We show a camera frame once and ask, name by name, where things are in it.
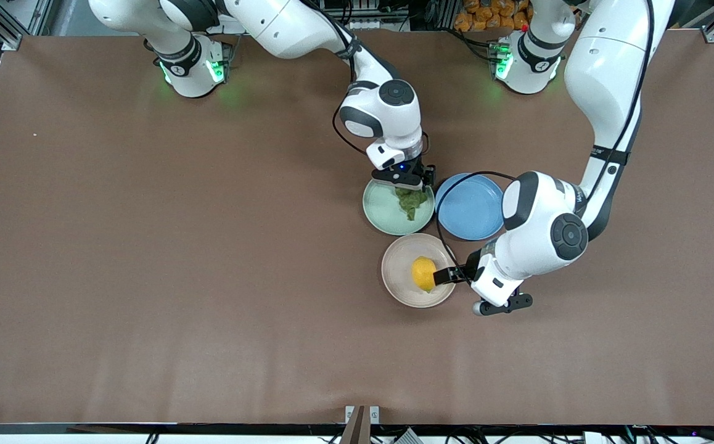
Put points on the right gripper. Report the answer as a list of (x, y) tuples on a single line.
[(423, 169)]

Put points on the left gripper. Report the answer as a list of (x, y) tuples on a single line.
[(470, 264)]

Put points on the green lettuce leaf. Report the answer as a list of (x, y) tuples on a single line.
[(411, 200)]

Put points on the yellow lemon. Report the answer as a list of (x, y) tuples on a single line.
[(422, 274)]

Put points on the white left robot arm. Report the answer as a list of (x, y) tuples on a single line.
[(610, 74)]

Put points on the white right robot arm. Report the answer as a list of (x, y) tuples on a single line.
[(283, 24)]

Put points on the blue plate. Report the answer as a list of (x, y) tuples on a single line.
[(471, 209)]

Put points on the beige plate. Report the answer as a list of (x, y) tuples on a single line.
[(397, 274)]

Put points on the pale green plate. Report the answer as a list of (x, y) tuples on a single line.
[(381, 209)]

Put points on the bag of orange snacks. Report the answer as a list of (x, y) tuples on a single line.
[(486, 15)]

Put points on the grey electronics rack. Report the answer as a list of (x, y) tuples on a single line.
[(369, 12)]

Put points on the dark upright pole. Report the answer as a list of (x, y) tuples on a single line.
[(356, 428)]

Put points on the small metal table bracket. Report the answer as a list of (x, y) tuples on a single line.
[(374, 414)]

